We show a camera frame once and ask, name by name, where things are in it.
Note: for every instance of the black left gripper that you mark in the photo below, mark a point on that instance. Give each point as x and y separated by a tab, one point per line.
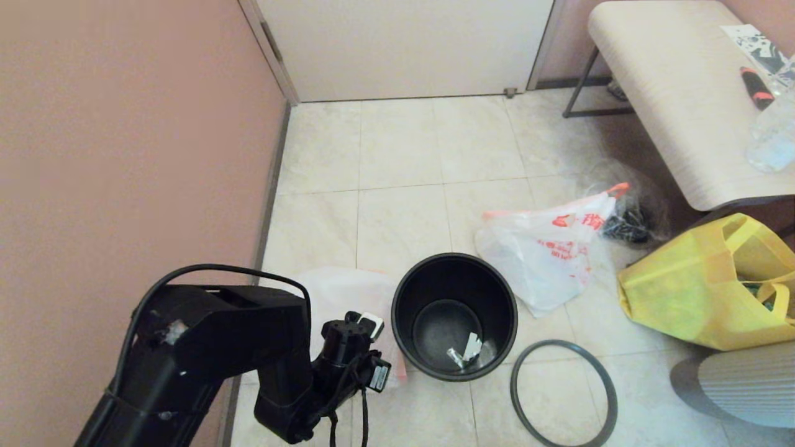
354	379

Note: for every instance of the white plastic bag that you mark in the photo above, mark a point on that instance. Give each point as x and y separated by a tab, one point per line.
348	292

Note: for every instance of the used trash bag red print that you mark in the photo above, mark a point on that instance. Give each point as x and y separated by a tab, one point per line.
540	267

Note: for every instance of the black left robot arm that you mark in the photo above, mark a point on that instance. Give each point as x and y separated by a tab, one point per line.
217	335

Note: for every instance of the grey ribbed robot base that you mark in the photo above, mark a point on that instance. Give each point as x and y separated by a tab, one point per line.
745	385

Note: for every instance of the black trash bin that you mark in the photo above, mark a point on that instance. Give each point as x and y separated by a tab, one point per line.
435	279

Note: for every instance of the clear bag with dark items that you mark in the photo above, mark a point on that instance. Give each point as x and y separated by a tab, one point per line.
633	226

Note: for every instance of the yellow tote bag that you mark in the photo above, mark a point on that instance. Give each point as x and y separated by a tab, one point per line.
683	298

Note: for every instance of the clear wrapper scrap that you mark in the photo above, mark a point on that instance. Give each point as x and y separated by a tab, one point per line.
455	358

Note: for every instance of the white paper scrap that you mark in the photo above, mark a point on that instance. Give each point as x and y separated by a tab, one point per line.
473	347

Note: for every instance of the white door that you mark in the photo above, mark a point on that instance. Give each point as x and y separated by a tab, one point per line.
404	49

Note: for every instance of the grey patterned shoe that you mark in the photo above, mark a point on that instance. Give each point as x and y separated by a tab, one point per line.
617	90

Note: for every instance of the light wood-grain bench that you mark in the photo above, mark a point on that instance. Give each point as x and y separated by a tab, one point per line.
671	81

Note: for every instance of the clear plastic bottle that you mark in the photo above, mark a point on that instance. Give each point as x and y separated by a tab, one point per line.
773	143

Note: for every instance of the black orange tool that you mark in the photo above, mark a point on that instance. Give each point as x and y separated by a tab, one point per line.
758	90

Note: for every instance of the black white printed paper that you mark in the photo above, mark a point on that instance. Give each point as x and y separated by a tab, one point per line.
751	45

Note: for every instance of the left wrist camera unit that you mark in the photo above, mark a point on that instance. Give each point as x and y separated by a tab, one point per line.
341	341

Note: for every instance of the dark wall baseboard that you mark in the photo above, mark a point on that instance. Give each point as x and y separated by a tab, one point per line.
559	82
273	186

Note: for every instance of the black metal bench frame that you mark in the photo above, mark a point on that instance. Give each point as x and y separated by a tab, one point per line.
596	112

